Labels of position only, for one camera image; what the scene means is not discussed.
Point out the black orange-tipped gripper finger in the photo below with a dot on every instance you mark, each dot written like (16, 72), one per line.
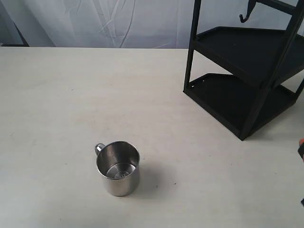
(301, 149)

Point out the stainless steel mug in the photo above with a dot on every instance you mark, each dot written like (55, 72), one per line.
(119, 165)

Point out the black tiered shelf rack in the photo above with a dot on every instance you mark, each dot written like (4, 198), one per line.
(237, 74)

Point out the white backdrop curtain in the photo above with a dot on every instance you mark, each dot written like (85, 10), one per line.
(97, 23)

